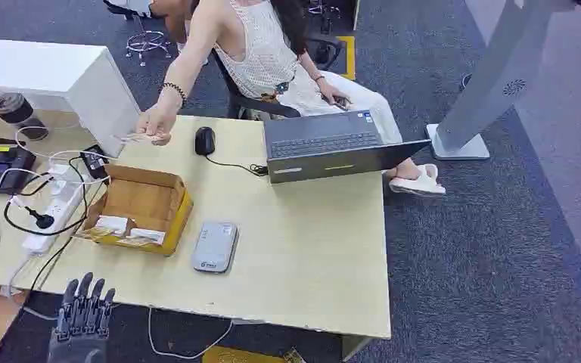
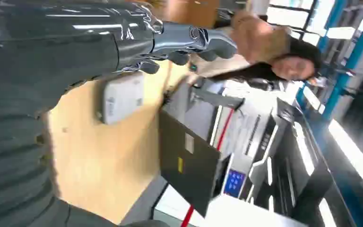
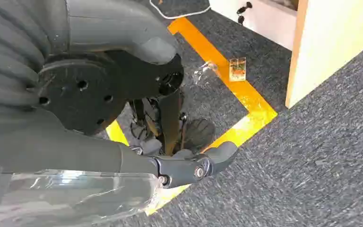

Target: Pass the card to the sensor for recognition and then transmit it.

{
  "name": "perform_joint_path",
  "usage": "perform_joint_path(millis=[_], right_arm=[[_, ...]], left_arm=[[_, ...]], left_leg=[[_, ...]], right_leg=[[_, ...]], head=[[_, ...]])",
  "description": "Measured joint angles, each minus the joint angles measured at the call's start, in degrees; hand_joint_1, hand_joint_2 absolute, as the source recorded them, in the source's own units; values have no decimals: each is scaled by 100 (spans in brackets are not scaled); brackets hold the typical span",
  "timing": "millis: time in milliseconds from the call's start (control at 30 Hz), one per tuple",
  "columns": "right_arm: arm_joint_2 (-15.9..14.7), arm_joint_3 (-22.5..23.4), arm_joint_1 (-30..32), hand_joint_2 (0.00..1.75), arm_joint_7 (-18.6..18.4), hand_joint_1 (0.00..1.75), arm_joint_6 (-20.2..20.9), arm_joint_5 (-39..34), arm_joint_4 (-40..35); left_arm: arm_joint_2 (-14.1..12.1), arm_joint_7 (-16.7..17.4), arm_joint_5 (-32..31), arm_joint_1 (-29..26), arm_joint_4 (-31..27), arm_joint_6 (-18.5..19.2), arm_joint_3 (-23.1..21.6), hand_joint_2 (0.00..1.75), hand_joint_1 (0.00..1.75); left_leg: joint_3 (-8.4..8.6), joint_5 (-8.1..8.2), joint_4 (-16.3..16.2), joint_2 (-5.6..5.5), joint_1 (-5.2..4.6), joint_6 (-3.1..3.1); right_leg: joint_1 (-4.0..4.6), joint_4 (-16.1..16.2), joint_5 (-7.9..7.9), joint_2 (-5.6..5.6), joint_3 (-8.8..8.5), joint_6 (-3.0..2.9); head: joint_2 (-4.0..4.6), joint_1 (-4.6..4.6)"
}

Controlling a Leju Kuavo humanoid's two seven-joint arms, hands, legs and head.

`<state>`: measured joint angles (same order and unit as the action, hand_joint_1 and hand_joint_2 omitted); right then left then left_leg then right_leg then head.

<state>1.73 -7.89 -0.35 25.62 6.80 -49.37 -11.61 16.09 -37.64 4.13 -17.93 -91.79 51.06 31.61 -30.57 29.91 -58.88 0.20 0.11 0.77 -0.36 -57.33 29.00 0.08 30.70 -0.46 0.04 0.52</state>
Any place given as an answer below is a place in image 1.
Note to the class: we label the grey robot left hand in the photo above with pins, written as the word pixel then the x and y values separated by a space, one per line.
pixel 82 320

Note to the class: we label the card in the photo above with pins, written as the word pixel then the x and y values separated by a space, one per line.
pixel 140 137

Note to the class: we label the stack of cards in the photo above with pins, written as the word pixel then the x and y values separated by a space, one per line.
pixel 122 231

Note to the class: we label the white power strip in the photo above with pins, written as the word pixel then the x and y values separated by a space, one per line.
pixel 55 208

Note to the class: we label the wooden card box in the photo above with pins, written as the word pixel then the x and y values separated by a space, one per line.
pixel 140 208

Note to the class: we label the grey card reader device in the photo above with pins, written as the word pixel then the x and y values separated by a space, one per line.
pixel 215 247

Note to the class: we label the black power adapter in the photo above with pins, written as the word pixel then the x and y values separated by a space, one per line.
pixel 93 161

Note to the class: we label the yellow box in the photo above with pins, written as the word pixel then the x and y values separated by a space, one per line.
pixel 245 356

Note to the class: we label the black computer mouse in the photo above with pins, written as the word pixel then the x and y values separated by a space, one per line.
pixel 204 140

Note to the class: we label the dark cup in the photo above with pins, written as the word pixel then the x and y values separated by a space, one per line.
pixel 16 112

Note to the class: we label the white cabinet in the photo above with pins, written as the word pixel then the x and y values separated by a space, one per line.
pixel 55 80

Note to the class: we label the black office chair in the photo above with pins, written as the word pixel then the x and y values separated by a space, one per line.
pixel 250 95

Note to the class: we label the chrome chair base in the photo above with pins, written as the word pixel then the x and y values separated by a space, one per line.
pixel 146 42

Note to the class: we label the dark laptop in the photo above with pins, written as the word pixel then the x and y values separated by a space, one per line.
pixel 330 145

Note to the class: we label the person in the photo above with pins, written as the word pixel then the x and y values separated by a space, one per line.
pixel 265 65

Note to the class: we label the grey floor stand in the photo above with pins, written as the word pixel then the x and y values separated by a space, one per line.
pixel 496 75

